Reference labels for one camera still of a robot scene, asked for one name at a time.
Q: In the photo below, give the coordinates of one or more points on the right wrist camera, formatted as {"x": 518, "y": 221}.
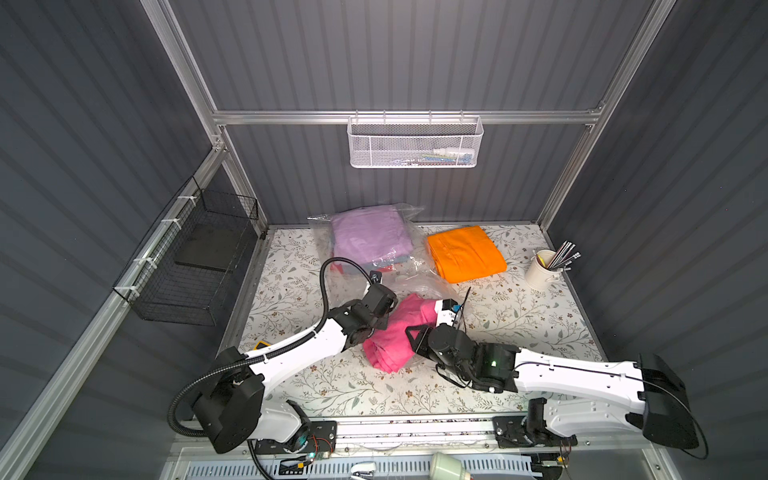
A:
{"x": 448, "y": 312}

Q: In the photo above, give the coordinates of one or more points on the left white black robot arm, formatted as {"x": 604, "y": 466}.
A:
{"x": 233, "y": 405}

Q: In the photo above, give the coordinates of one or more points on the yellow object on mat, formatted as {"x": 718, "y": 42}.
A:
{"x": 261, "y": 345}

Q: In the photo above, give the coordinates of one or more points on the floral table mat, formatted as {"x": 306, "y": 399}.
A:
{"x": 281, "y": 298}

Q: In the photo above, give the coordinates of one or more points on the orange trousers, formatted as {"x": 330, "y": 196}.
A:
{"x": 465, "y": 254}

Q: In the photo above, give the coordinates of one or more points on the pale green lamp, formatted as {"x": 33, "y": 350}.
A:
{"x": 446, "y": 467}

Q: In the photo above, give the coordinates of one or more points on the folded purple cloth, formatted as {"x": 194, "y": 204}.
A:
{"x": 371, "y": 235}

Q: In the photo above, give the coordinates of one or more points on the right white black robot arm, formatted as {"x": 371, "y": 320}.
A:
{"x": 576, "y": 397}

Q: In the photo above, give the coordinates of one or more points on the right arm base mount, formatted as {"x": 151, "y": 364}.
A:
{"x": 515, "y": 431}

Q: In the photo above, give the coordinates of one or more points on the folded blue grey cloth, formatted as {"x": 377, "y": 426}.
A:
{"x": 390, "y": 263}

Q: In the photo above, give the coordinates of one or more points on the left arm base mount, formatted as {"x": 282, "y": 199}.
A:
{"x": 317, "y": 437}

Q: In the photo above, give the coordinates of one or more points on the bundle of pens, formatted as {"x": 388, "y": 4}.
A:
{"x": 563, "y": 256}

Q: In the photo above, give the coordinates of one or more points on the white wire mesh basket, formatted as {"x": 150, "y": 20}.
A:
{"x": 370, "y": 138}

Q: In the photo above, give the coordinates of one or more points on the black wire mesh basket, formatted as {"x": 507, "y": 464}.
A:
{"x": 194, "y": 268}

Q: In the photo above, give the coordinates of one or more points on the items in white basket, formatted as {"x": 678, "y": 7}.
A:
{"x": 437, "y": 157}

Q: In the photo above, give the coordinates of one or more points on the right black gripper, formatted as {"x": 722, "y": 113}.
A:
{"x": 424, "y": 339}

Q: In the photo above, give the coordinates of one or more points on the clear plastic vacuum bag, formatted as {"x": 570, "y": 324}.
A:
{"x": 344, "y": 281}

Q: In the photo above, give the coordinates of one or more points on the pink cloth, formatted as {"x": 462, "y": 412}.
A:
{"x": 390, "y": 350}

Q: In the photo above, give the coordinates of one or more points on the white pen cup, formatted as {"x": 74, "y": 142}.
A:
{"x": 538, "y": 276}

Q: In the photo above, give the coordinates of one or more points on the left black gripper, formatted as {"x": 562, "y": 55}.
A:
{"x": 384, "y": 298}

